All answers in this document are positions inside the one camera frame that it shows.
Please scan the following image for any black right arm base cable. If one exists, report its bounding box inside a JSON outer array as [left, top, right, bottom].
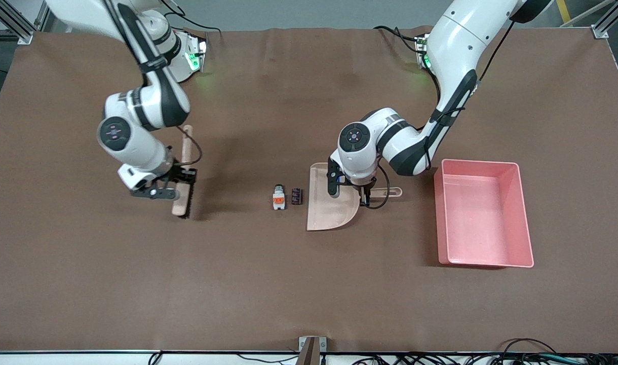
[[162, 0, 222, 35]]

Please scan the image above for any beige brush with black bristles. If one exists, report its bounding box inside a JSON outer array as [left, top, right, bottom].
[[171, 125, 195, 220]]

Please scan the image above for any beige plastic dustpan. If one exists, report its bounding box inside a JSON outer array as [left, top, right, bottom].
[[306, 162, 403, 232]]

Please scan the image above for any aluminium frame post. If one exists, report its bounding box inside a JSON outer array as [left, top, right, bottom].
[[0, 0, 54, 45], [592, 0, 618, 41]]

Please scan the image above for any brown table cover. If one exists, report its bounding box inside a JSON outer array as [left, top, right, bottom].
[[0, 25, 618, 353]]

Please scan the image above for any pink plastic bin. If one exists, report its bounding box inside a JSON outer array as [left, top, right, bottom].
[[433, 159, 535, 269]]

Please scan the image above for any black left arm base cable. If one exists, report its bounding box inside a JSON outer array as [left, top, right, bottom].
[[374, 25, 422, 54]]

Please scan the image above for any black arm base cable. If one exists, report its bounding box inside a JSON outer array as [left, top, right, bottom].
[[374, 25, 422, 54], [162, 0, 222, 35]]

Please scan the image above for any metal bracket at table edge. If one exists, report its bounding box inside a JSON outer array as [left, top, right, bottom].
[[298, 336, 328, 365]]

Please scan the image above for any metal base connector bracket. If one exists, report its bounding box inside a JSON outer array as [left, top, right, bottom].
[[180, 31, 209, 72], [415, 33, 431, 70]]

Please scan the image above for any black cable bundle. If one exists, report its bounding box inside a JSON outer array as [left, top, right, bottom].
[[339, 339, 618, 365]]

